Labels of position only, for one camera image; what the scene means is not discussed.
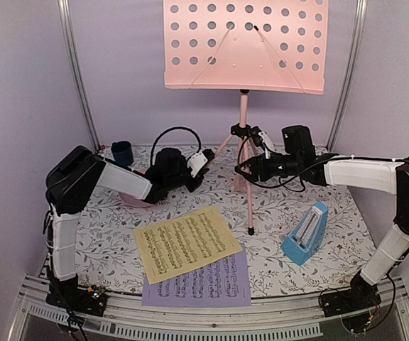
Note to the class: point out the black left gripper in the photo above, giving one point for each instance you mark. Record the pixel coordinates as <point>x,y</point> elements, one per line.
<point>192,187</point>

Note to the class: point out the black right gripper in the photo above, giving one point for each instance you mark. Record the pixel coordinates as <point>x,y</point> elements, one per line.
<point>255,163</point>

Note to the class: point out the yellow sheet music page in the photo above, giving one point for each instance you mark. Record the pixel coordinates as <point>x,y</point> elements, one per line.
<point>175,247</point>

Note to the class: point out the pink music stand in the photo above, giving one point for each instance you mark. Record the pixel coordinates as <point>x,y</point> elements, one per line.
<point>245,46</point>

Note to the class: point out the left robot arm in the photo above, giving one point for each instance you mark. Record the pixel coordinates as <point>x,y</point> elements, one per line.
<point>70,185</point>

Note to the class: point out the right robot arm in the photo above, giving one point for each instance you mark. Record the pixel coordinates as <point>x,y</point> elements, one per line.
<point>299,160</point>

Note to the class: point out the pink round plate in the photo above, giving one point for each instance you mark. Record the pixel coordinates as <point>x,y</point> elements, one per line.
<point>133,202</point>

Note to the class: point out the dark blue cup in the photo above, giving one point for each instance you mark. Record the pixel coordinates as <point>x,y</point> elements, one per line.
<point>122,153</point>

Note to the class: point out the floral table mat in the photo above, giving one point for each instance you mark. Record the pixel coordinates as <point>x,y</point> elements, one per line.
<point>106,253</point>

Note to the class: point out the blue metronome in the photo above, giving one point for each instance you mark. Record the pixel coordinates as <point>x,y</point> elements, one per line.
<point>307,237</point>

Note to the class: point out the purple sheet music page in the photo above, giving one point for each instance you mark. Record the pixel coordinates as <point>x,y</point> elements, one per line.
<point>222,284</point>

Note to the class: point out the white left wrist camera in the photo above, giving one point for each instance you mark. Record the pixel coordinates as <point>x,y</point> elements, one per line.
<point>199,160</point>

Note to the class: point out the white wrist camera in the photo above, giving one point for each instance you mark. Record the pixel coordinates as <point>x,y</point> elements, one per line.
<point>260,139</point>
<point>199,160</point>

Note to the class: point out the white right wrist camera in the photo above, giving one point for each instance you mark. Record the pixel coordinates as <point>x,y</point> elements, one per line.
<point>260,139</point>

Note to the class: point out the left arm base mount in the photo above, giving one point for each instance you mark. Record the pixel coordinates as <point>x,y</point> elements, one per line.
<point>91,300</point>

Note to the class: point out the aluminium front rail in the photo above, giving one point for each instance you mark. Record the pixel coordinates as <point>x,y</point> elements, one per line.
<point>299,317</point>

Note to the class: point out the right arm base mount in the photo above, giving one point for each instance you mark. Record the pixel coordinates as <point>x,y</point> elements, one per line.
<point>335,301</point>

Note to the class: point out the right aluminium frame post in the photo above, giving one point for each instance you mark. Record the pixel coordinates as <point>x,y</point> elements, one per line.
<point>354,48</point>

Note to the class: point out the aluminium frame post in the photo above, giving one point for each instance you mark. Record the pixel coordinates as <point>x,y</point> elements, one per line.
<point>71,48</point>
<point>354,48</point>

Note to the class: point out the left aluminium frame post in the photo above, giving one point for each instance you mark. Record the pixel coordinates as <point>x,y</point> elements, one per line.
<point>71,48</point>

